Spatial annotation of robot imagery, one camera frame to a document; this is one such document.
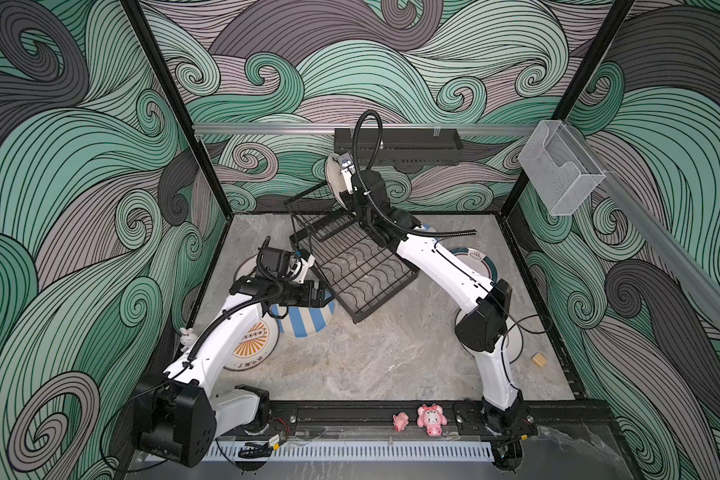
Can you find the cream floral plate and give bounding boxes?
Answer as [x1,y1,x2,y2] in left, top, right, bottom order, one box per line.
[324,153,351,209]

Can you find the white green line plate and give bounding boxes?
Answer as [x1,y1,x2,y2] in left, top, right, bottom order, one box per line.
[453,311,524,365]

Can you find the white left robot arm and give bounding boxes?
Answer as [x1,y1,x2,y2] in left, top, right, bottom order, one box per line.
[131,243,332,467]

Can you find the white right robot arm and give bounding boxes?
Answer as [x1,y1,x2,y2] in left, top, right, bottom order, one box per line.
[325,153,535,439]

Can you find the orange sunburst plate upper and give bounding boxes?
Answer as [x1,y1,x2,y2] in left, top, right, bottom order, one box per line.
[234,255,257,281]

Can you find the orange sunburst plate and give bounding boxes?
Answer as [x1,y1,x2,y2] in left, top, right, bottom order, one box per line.
[234,255,257,281]
[224,316,280,372]

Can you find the blue white striped plate left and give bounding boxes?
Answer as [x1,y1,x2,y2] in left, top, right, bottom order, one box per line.
[269,301,337,339]

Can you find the blue white striped plate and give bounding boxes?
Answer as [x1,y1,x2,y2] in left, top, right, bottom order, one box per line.
[269,301,337,339]
[416,223,435,233]

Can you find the blue white striped plate right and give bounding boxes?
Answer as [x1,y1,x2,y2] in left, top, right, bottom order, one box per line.
[416,223,435,233]

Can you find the orange sunburst plate lower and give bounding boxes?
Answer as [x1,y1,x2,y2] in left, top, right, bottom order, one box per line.
[224,316,280,372]

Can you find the white rabbit figurine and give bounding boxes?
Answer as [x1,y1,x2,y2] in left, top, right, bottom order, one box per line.
[179,328,197,353]

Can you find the green red rimmed white plate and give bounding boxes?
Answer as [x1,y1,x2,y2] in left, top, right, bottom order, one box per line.
[449,247,499,281]

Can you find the small pink pig toy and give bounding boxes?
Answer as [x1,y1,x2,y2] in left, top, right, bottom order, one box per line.
[393,412,409,432]

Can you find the large pink pig toy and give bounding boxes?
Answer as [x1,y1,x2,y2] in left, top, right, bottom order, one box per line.
[417,404,448,437]

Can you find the small wooden block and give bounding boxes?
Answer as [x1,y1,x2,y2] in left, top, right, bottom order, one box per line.
[531,353,548,368]

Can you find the black wall shelf tray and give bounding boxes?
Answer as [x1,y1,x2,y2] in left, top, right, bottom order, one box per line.
[334,127,464,171]

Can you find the black wire dish rack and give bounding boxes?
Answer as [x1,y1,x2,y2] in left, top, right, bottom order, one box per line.
[284,181,418,323]

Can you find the aluminium wall rail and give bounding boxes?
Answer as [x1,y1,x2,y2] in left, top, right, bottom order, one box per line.
[192,122,536,137]

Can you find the clear plastic wall holder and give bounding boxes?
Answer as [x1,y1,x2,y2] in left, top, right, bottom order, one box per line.
[518,120,605,217]

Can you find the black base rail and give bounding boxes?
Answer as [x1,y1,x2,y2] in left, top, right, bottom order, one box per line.
[269,400,614,437]

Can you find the white slotted cable duct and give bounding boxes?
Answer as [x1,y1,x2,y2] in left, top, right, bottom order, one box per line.
[203,440,496,464]

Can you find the black frame post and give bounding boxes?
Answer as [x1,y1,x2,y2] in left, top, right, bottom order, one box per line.
[120,0,233,222]

